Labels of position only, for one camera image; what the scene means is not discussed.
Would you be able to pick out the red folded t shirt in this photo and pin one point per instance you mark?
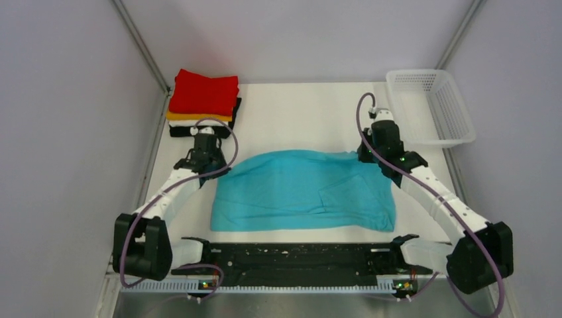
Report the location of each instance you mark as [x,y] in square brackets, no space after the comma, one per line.
[196,94]

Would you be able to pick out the turquoise t shirt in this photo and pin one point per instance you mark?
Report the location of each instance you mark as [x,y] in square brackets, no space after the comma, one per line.
[303,189]

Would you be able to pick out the white cable duct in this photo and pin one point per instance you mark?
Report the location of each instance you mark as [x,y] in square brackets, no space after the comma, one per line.
[195,286]

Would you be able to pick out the orange folded t shirt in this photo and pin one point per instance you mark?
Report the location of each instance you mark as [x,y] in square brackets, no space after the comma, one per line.
[195,116]

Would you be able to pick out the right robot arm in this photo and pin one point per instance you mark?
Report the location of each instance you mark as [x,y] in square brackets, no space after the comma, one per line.
[478,253]

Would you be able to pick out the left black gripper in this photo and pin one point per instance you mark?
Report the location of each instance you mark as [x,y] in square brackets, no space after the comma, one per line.
[220,173]

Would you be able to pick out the white plastic basket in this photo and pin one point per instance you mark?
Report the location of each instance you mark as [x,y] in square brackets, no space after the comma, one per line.
[429,108]

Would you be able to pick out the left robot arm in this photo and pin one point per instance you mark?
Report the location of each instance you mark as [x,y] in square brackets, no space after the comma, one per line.
[141,242]

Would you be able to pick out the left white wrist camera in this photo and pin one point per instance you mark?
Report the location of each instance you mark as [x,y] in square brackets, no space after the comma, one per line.
[201,130]

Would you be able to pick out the aluminium frame rail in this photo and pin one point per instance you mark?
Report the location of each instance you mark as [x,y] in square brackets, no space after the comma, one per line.
[280,264]

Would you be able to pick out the white folded t shirt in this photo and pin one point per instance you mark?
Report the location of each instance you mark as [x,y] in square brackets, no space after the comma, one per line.
[194,123]

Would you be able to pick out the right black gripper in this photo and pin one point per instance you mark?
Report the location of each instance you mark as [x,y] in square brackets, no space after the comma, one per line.
[362,155]

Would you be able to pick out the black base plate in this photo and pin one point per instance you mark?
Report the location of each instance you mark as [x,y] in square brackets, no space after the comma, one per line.
[303,264]

